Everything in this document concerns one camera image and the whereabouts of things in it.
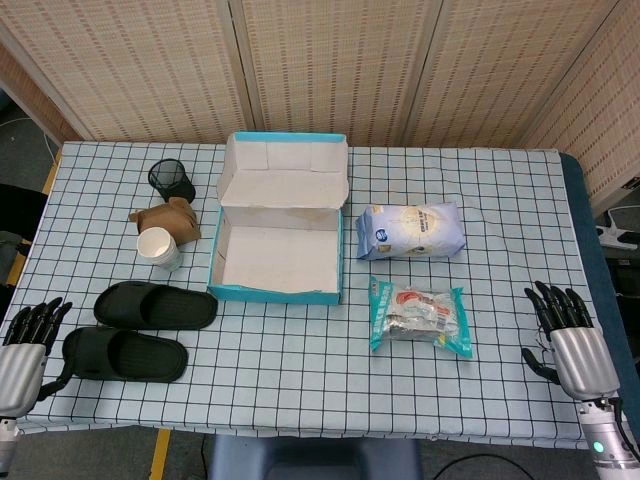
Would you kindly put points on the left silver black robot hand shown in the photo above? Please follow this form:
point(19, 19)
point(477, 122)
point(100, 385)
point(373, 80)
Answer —
point(22, 370)

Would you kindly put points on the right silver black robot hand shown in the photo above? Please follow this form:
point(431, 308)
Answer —
point(585, 360)

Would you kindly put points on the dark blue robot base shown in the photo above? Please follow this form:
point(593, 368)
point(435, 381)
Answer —
point(310, 460)

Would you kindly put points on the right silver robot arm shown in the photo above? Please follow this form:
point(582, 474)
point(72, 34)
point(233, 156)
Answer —
point(607, 445)

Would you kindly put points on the teal cardboard shoe box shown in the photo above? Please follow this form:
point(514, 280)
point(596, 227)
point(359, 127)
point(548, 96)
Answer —
point(280, 260)

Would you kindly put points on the dark blue table padding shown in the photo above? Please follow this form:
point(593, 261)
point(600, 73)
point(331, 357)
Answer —
point(590, 250)

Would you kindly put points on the dark chair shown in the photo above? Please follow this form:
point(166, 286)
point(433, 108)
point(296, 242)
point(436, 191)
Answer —
point(15, 205)

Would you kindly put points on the teal clear snack bag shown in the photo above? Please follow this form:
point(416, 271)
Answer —
point(420, 320)

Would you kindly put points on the stacked white paper cups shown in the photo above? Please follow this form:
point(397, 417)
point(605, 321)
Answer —
point(157, 247)

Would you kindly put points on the light blue tissue pack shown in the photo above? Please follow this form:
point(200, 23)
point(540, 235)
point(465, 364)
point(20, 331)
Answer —
point(410, 230)

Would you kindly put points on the black mesh pen holder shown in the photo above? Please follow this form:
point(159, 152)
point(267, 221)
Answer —
point(175, 185)

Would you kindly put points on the blue checkered tablecloth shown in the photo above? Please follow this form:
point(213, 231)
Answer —
point(300, 390)

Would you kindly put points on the beige woven folding screen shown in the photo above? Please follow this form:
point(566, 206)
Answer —
point(150, 75)

